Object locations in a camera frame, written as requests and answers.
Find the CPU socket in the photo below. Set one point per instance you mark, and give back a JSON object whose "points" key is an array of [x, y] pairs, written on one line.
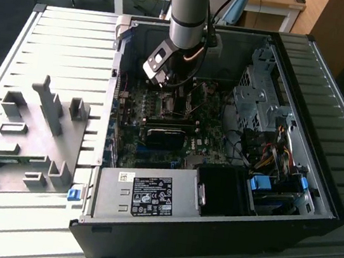
{"points": [[167, 115]]}

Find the black graphics card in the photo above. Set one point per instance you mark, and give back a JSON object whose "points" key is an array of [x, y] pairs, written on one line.
{"points": [[164, 137]]}

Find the green motherboard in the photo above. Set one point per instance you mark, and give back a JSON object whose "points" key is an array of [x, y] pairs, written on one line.
{"points": [[209, 137]]}

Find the metal drive cage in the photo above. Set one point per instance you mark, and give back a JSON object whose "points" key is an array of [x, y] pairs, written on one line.
{"points": [[250, 98]]}

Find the pale blue teach pendant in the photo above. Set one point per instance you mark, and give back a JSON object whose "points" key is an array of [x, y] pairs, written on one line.
{"points": [[240, 7]]}

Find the black plastic shroud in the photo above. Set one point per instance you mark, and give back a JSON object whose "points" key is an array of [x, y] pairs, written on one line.
{"points": [[221, 190]]}

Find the black rating label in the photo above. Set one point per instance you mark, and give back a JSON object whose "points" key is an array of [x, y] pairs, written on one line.
{"points": [[153, 197]]}

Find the hard disk in blue carrier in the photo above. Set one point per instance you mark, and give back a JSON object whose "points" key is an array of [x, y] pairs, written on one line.
{"points": [[260, 183]]}

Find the grey parts rack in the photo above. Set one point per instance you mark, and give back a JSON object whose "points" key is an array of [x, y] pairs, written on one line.
{"points": [[68, 140]]}

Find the grey power supply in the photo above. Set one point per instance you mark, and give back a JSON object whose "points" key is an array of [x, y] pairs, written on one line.
{"points": [[112, 191]]}

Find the blue plastic drive clip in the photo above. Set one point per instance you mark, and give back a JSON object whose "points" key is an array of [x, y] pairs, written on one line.
{"points": [[304, 183]]}

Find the blue plastic case latch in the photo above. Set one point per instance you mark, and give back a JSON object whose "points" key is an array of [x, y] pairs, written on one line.
{"points": [[74, 194]]}

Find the black PC case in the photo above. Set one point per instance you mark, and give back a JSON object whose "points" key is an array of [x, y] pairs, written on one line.
{"points": [[175, 245]]}

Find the wooden cabinet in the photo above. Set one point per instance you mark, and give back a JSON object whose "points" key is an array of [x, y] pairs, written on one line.
{"points": [[339, 30]]}

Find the green RAM stick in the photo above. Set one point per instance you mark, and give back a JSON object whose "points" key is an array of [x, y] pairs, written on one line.
{"points": [[7, 161]]}

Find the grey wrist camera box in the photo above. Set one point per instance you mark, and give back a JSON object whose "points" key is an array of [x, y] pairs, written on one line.
{"points": [[159, 60]]}

